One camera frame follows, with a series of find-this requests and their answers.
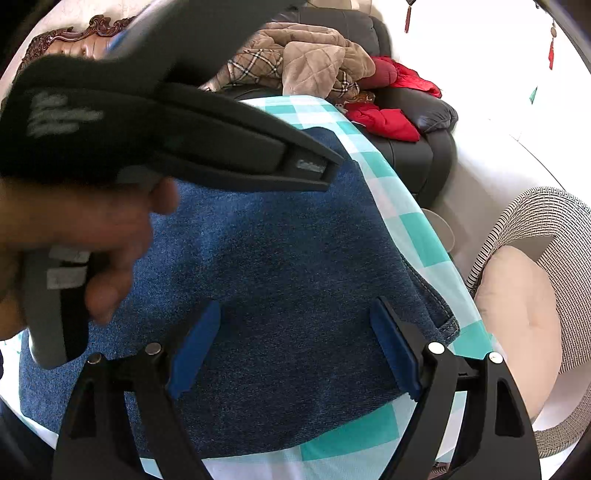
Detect beige quilted plaid blanket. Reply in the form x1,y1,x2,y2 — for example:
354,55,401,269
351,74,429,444
198,25,377,104

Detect person's left hand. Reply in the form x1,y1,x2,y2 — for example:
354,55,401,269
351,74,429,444
0,175,181,342

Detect teal white checkered tablecloth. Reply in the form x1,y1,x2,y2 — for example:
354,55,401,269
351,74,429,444
0,95,509,480

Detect black leather sofa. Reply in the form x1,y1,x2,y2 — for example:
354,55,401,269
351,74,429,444
222,7,459,208

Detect tufted brown leather headboard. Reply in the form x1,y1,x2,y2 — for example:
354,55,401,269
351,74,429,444
18,14,134,75

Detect woven wicker chair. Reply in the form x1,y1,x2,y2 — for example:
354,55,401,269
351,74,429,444
464,186,591,460

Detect blue denim pants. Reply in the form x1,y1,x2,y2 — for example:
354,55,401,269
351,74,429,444
18,127,461,462

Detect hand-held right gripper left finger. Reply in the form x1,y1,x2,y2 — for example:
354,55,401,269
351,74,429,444
51,300,222,480

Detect red jacket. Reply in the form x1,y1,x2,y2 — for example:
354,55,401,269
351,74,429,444
367,55,443,99
344,102,422,142

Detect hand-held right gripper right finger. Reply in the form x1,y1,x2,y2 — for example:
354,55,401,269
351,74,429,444
369,296,542,480

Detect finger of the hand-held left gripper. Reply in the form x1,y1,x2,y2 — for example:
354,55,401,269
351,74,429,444
104,0,296,86
152,83,345,192

